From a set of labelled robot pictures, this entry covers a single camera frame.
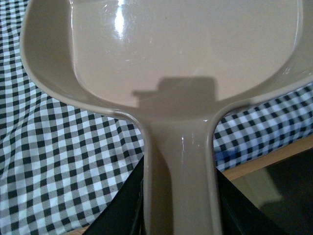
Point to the beige plastic dustpan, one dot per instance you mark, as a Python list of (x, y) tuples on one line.
[(174, 68)]

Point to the black white checkered bedsheet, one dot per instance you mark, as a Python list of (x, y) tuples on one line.
[(61, 166)]

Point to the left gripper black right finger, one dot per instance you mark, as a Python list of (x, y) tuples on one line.
[(239, 215)]

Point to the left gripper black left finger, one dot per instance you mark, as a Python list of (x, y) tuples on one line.
[(124, 214)]

